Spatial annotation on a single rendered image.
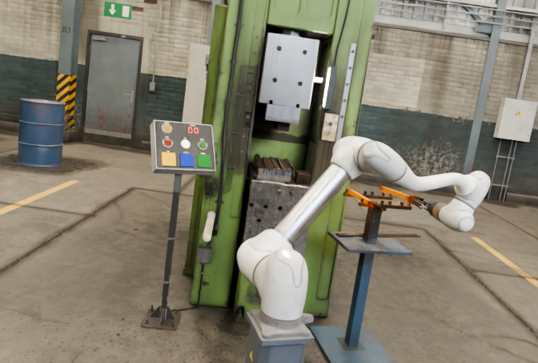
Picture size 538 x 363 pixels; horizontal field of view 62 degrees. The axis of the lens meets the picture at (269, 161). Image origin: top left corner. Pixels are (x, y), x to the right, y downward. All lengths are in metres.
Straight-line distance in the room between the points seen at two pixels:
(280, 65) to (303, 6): 0.40
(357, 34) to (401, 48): 6.10
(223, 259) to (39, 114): 4.39
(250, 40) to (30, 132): 4.60
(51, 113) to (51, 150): 0.51
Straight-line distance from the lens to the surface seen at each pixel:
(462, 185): 2.16
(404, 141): 8.99
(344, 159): 1.86
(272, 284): 1.61
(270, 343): 1.65
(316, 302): 3.14
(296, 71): 2.65
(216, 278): 3.02
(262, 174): 2.68
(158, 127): 2.49
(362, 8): 2.90
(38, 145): 6.85
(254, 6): 2.81
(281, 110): 2.64
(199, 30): 8.85
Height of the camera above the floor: 1.42
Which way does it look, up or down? 9 degrees down
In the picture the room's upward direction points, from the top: 8 degrees clockwise
